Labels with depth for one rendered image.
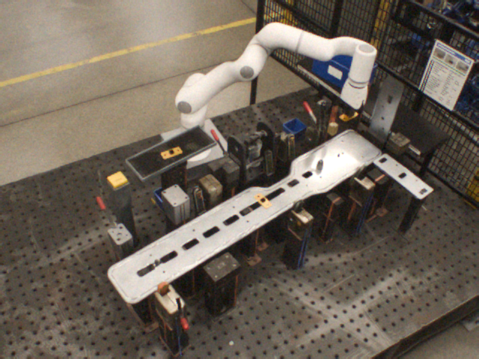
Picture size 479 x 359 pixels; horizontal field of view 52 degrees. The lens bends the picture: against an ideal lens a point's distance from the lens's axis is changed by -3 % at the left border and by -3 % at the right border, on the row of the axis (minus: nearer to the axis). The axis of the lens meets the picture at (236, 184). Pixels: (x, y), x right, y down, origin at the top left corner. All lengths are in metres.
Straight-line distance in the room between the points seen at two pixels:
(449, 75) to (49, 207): 2.03
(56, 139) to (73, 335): 2.13
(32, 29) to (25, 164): 1.87
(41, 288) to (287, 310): 1.07
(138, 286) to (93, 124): 2.36
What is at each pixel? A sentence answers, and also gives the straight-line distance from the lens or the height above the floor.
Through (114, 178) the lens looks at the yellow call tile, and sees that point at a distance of 2.06.
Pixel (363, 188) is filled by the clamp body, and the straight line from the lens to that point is 2.26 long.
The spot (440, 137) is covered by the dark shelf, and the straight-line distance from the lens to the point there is 2.66.
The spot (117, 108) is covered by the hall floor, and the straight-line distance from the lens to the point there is 4.22.
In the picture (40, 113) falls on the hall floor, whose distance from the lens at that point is 4.33.
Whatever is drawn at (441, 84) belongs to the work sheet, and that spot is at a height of 1.25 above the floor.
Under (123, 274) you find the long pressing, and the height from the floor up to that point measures 1.00.
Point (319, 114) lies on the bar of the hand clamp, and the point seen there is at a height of 1.16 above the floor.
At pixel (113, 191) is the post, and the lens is 2.06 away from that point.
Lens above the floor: 2.65
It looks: 48 degrees down
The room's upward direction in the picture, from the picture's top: 4 degrees clockwise
